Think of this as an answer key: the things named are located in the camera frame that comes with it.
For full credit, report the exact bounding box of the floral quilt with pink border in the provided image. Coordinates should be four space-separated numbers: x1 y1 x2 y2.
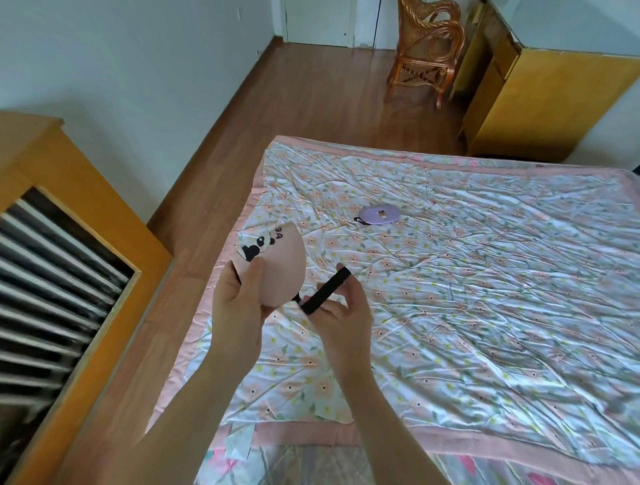
145 135 640 473

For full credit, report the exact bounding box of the purple oval case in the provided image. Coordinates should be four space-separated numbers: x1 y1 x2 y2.
353 205 400 226

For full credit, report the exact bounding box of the wooden radiator cover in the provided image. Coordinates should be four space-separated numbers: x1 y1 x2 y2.
0 111 174 485

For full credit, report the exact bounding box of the grey slatted radiator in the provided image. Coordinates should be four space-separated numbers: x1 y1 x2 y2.
0 187 137 470

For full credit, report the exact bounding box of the white door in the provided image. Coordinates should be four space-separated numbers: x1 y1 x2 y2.
279 0 401 50

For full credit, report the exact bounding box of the yellow wooden cabinet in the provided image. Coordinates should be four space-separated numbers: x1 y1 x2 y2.
451 0 640 162

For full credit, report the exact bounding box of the pink panda sleep mask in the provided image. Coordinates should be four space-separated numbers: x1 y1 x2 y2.
233 223 353 317

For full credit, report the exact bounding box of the person's right hand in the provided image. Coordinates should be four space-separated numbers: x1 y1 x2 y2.
305 264 374 381

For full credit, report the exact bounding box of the person's left hand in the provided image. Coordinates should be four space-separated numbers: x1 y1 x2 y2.
209 260 275 369

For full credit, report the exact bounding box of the person's right forearm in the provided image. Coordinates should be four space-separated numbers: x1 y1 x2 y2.
327 361 437 485

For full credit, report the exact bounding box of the brown wicker chair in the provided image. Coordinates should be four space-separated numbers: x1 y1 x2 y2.
385 0 467 110

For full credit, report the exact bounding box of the person's left forearm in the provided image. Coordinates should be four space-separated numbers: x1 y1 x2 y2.
131 352 264 485

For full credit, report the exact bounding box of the white quilt label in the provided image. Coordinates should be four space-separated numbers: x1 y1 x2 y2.
226 424 257 461

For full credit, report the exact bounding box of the colourful patterned bed sheet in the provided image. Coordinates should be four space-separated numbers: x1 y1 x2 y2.
199 440 640 485

